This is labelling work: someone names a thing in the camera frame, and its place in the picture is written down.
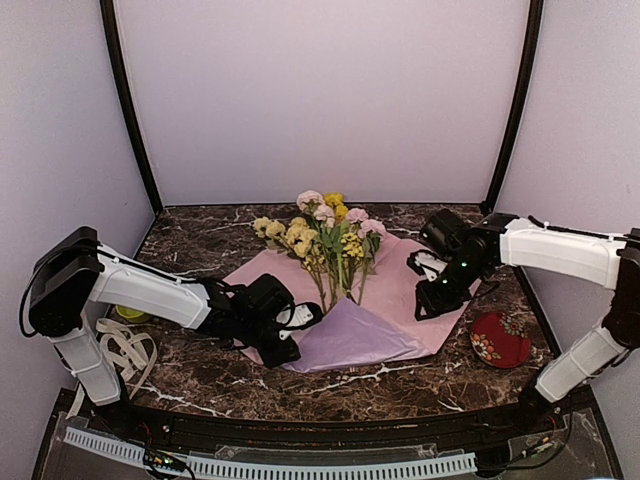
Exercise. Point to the pink rose flower stem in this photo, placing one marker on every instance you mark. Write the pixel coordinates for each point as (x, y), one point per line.
(314, 210)

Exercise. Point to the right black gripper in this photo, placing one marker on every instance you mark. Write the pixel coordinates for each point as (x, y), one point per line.
(434, 306)

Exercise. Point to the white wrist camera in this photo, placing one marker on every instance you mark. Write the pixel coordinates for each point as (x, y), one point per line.
(426, 264)
(300, 317)

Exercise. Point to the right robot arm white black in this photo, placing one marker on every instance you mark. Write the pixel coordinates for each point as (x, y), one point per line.
(465, 253)

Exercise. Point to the pink purple wrapping paper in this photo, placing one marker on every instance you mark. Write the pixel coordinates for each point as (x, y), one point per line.
(382, 328)

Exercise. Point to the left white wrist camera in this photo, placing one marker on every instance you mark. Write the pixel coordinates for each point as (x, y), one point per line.
(300, 317)

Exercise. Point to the right black frame post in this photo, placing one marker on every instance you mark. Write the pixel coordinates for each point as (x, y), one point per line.
(521, 89)

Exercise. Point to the black front table rail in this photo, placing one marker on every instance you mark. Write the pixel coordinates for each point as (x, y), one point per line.
(335, 423)

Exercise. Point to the yellow daisy flower bunch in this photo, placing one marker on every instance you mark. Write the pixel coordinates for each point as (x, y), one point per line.
(351, 260)

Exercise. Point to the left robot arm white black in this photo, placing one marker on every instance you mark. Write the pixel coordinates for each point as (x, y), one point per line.
(81, 269)

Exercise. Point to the yellow fuzzy poppy stem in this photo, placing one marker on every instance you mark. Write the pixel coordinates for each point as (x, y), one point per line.
(336, 228)

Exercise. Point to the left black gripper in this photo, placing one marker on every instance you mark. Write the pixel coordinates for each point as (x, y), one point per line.
(273, 358)

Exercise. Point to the lime green bowl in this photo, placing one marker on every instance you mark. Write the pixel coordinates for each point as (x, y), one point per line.
(132, 315)

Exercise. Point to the white slotted cable duct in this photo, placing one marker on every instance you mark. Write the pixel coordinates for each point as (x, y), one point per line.
(165, 465)

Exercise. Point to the red floral dish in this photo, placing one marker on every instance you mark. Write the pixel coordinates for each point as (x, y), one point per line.
(500, 340)

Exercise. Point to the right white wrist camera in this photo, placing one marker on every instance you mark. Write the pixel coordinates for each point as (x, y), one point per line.
(426, 264)

